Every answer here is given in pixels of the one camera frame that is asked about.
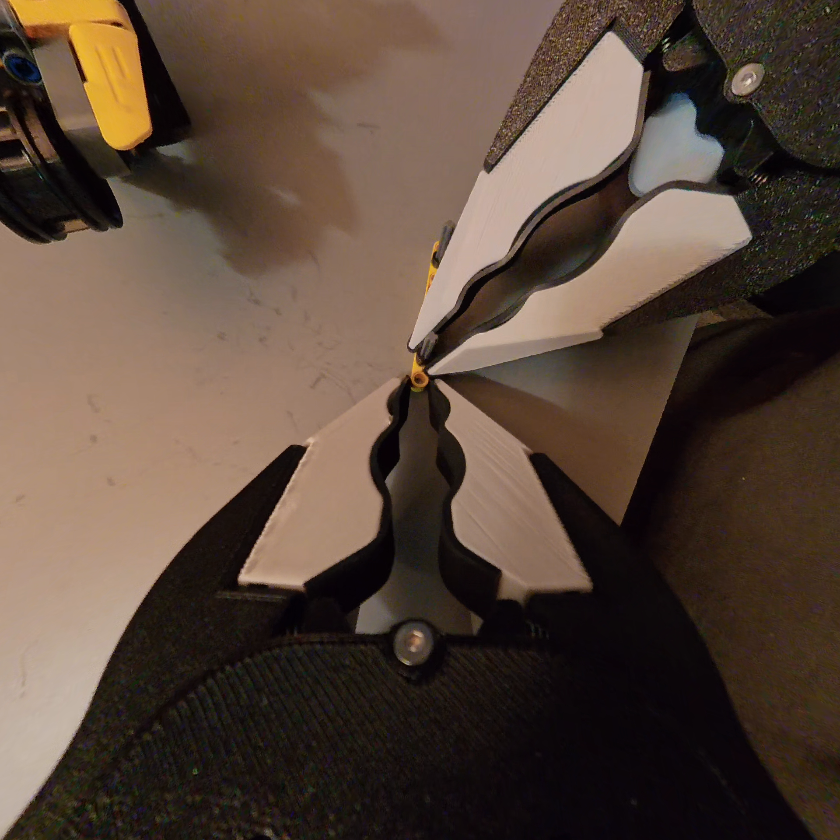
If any yellow perforated toy beam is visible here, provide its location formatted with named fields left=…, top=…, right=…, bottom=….
left=410, top=239, right=442, bottom=393

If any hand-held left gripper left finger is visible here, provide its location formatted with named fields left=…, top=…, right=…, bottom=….
left=238, top=381, right=406, bottom=624

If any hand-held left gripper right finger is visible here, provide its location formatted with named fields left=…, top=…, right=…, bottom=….
left=430, top=381, right=593, bottom=627

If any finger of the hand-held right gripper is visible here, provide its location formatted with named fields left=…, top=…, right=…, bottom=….
left=407, top=31, right=652, bottom=354
left=427, top=95, right=752, bottom=376

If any yellow and black toy vehicle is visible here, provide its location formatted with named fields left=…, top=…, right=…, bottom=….
left=0, top=0, right=193, bottom=245

